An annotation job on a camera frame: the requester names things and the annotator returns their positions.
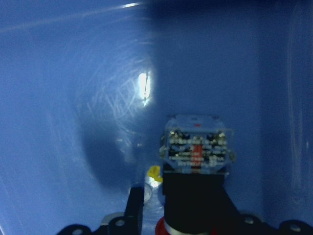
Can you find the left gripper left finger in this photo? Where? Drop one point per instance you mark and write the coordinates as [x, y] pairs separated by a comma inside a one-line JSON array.
[[133, 213]]

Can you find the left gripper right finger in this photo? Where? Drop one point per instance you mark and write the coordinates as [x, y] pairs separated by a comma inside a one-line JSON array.
[[231, 221]]

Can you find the red push button switch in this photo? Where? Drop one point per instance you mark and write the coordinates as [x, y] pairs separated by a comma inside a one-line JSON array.
[[196, 155]]

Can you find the blue plastic tray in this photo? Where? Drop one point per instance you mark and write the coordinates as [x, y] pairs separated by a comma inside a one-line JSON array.
[[87, 86]]

